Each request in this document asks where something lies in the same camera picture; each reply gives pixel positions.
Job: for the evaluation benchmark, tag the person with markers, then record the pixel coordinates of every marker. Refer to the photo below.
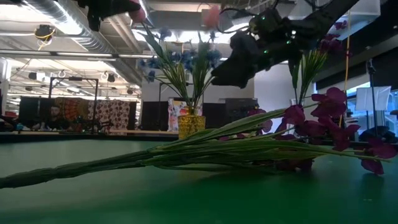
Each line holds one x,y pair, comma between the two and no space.
55,113

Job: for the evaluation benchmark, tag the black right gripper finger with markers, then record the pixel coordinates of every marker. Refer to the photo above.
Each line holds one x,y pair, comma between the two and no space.
236,74
244,46

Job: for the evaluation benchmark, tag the yellow glass vase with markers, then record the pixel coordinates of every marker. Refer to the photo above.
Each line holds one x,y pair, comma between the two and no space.
191,126

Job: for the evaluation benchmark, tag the black partition panel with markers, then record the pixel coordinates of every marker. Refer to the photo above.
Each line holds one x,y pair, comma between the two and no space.
155,115
31,109

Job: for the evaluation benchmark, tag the green table mat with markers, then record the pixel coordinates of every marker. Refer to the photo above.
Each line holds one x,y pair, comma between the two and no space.
199,202

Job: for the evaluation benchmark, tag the long corrugated silver duct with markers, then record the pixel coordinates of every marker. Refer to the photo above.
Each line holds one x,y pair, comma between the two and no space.
77,34

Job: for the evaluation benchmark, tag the colourful floral cloth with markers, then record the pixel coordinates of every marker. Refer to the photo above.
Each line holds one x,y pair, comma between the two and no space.
175,109

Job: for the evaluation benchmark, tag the clear glass vase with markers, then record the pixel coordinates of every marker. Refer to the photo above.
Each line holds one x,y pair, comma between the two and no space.
295,102

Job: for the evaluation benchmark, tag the white sheet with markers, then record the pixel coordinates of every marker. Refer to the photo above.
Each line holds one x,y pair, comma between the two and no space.
373,98

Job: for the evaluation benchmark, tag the black cabinet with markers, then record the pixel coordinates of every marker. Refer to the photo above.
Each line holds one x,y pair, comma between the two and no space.
239,107

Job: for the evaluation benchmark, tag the orange patterned cloth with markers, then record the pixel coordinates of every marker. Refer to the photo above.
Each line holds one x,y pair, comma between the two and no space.
74,107

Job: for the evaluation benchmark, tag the magenta flower bunch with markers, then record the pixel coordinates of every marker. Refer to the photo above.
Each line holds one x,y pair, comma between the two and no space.
217,149
311,68

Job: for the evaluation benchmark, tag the brown dotted cloth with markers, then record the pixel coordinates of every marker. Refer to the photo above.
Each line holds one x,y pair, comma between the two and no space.
112,113

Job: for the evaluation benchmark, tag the dark bag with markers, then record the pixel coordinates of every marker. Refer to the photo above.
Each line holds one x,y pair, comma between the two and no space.
377,133

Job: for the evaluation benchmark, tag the black tripod stand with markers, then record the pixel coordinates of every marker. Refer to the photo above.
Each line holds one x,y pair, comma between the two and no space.
372,77

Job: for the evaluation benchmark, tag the blue flower bunch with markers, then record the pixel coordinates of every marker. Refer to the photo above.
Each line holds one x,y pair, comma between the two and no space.
155,63
214,56

